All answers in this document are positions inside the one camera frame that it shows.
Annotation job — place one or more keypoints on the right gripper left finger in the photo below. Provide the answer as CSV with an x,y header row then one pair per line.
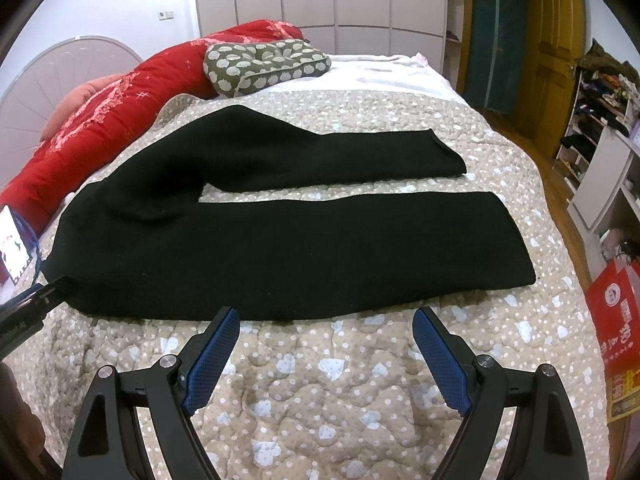
x,y
107,440

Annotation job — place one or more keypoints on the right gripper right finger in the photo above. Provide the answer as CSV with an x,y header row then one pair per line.
x,y
545,441

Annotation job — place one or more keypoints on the black pants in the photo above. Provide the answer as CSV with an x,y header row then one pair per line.
x,y
141,243

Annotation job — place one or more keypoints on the red shopping bag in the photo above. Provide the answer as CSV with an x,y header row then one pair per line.
x,y
613,302

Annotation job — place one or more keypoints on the pink pillow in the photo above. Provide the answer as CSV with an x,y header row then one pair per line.
x,y
73,102

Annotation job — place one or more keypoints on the round white headboard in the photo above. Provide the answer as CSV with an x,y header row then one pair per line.
x,y
28,103

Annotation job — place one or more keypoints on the red patterned comforter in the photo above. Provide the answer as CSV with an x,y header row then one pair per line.
x,y
116,116

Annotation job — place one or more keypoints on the white shelf unit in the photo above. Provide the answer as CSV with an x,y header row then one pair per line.
x,y
598,158

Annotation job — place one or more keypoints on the olive spotted pillow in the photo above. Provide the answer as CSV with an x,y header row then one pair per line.
x,y
242,69

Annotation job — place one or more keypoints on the wooden door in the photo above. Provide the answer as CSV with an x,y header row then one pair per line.
x,y
554,41

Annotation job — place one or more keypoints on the white wardrobe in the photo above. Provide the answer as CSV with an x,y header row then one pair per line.
x,y
433,28

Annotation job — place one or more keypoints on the white bag with blue string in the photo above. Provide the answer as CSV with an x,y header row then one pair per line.
x,y
19,245

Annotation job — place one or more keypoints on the wall switch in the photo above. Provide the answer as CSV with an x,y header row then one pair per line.
x,y
166,15

